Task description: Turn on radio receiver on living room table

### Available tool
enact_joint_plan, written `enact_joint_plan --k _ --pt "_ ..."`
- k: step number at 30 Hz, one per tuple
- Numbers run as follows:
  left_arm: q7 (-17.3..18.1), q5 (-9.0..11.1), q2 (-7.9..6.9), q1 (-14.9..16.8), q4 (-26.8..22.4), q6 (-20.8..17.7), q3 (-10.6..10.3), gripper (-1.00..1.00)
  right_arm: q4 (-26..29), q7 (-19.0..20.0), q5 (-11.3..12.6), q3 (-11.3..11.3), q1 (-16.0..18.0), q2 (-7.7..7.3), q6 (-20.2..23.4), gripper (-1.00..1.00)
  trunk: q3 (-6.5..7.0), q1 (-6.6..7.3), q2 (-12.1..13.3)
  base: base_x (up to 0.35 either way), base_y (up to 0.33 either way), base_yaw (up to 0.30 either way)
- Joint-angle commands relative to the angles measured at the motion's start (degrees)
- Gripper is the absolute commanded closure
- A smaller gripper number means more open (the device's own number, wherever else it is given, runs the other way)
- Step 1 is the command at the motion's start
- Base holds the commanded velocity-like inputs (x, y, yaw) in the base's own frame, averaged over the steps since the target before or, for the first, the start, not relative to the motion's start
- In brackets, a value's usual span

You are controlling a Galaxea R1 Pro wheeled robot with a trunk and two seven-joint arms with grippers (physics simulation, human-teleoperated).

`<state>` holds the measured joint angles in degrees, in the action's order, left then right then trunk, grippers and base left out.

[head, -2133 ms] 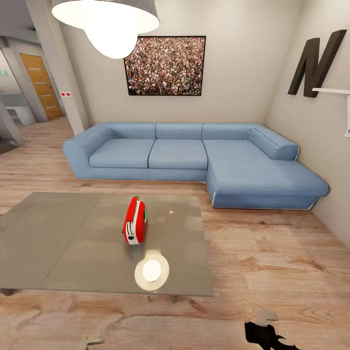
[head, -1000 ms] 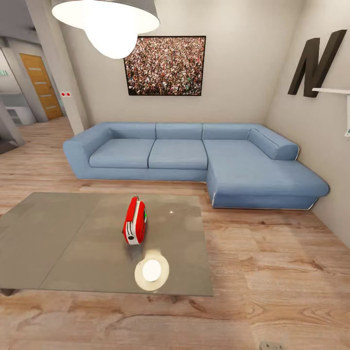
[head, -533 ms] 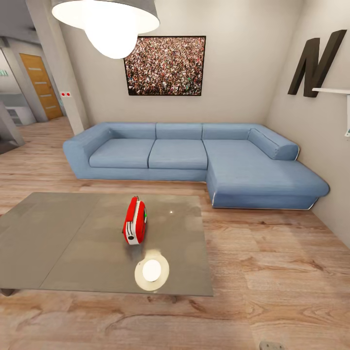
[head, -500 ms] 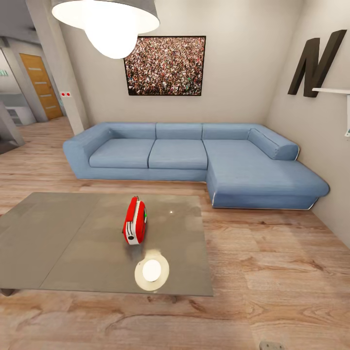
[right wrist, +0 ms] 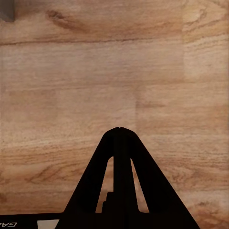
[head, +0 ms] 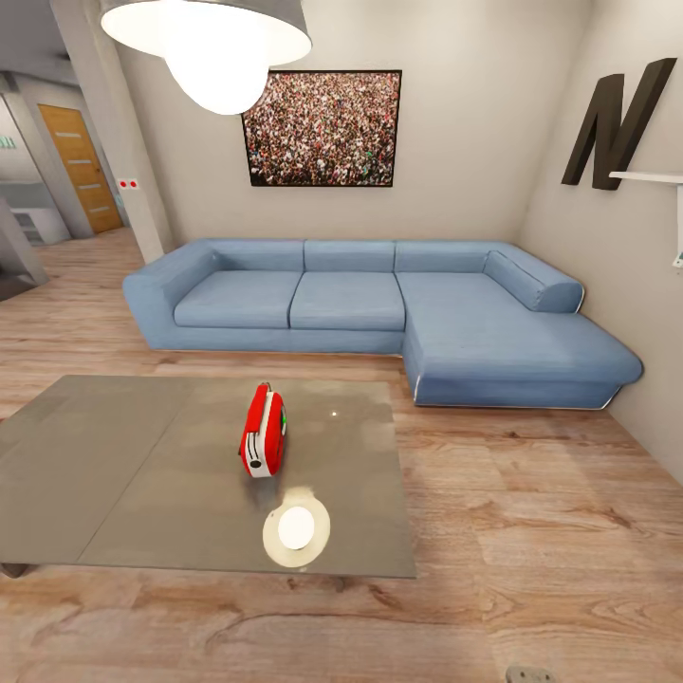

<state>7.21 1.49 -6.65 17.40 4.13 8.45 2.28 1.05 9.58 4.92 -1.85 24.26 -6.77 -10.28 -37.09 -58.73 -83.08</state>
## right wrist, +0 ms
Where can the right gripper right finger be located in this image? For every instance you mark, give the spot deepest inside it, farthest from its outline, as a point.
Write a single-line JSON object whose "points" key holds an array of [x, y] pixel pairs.
{"points": [[166, 210]]}

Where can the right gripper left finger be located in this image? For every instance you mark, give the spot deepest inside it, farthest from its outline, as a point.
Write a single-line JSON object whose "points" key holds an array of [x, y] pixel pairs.
{"points": [[80, 211]]}

